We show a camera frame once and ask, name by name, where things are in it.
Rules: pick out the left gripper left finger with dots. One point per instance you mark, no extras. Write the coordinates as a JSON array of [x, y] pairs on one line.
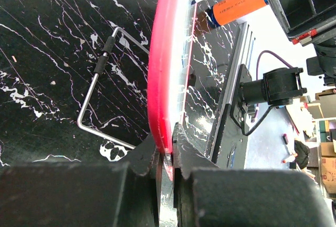
[[121, 193]]

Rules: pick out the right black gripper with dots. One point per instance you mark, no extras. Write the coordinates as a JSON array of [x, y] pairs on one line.
[[306, 21]]

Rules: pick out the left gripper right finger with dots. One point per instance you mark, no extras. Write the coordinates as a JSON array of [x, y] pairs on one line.
[[206, 195]]

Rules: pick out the pink framed whiteboard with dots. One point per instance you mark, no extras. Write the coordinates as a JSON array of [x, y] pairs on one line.
[[168, 72]]

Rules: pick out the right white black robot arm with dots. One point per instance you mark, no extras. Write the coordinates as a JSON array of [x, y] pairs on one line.
[[280, 86]]

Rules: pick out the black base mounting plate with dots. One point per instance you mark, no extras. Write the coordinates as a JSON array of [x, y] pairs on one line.
[[226, 145]]

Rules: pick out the orange spray bottle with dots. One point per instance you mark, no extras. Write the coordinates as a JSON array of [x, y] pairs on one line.
[[227, 11]]

